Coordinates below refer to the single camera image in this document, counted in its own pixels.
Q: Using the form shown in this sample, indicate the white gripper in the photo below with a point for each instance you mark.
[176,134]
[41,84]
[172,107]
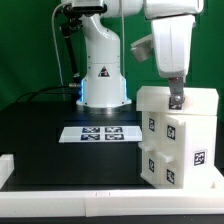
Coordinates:
[172,44]

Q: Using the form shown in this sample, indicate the small white door part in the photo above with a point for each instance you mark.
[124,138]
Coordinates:
[171,152]

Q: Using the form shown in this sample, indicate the white cabinet body box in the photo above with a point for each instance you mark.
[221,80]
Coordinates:
[198,150]

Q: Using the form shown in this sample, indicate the small white box part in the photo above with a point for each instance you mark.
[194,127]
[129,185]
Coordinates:
[198,101]

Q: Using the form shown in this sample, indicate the white door panel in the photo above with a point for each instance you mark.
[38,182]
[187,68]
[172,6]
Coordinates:
[149,146]

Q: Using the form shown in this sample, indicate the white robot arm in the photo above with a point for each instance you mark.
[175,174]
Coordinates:
[103,89]

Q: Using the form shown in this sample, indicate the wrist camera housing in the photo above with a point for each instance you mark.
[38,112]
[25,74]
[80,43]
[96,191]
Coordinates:
[142,49]

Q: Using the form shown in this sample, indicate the white marker base plate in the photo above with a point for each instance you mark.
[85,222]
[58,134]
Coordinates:
[101,134]

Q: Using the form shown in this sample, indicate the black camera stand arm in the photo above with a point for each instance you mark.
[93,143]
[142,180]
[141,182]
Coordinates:
[70,40]

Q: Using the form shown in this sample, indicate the white U-shaped frame fence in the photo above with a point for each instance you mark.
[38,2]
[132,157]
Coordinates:
[110,202]

